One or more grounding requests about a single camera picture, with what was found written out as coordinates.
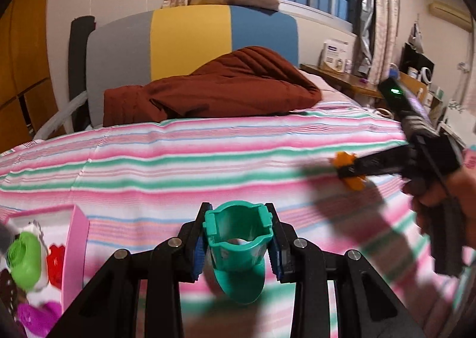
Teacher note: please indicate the green white plug device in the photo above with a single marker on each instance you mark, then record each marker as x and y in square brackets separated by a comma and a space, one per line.
[26, 259]

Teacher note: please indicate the red puzzle piece toy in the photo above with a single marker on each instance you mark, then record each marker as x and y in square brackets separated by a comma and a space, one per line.
[55, 265]

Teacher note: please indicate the beige curtain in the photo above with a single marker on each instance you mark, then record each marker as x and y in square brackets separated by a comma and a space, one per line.
[376, 32]

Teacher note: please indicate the wall air conditioner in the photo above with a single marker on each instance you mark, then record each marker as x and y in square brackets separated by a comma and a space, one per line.
[450, 14]

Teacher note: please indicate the striped pink bedspread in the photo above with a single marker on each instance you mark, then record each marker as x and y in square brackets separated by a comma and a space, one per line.
[137, 184]

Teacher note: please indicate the dark red blanket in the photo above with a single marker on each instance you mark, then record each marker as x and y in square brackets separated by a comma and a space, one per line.
[247, 82]

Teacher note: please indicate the purple perforated funnel cup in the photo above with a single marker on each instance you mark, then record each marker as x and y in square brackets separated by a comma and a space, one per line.
[39, 320]

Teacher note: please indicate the wooden wardrobe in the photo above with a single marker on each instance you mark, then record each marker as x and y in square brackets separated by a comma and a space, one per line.
[27, 98]

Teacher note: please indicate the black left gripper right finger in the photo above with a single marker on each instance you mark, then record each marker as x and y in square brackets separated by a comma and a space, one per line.
[365, 305]

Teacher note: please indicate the teal plastic cup holder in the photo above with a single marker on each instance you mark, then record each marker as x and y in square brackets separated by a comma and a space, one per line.
[238, 233]

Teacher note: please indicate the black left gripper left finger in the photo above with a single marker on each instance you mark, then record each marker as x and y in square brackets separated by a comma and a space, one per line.
[108, 304]

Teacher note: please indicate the grey yellow blue headboard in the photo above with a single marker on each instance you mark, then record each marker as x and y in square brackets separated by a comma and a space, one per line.
[148, 46]

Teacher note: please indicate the orange plastic clip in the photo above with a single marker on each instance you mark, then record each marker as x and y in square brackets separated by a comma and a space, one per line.
[345, 168]

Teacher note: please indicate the black rolled mat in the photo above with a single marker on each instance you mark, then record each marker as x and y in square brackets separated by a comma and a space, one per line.
[80, 29]

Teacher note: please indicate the pink white tray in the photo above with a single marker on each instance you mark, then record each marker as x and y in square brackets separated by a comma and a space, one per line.
[63, 225]

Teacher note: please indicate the white medicine box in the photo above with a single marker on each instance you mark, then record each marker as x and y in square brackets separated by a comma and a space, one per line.
[334, 55]

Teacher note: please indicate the dark brown flower toy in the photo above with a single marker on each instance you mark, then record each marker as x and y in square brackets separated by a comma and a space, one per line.
[8, 292]

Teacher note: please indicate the wooden side desk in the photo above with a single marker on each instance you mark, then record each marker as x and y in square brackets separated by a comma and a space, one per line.
[364, 92]

